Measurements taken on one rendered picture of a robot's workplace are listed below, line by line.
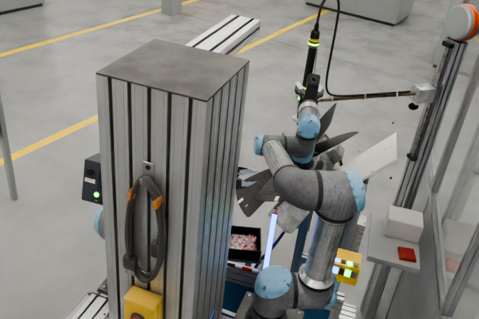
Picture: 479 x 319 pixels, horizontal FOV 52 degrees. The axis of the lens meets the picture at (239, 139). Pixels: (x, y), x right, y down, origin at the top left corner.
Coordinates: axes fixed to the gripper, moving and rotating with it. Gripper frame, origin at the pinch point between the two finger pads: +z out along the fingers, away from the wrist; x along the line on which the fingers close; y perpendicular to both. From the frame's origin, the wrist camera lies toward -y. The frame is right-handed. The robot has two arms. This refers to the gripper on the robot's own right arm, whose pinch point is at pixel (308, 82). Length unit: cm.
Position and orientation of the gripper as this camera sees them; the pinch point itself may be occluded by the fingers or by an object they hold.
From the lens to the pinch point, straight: 201.6
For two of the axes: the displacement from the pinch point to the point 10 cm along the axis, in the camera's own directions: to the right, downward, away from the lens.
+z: 1.1, -5.0, 8.6
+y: -0.9, 8.6, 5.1
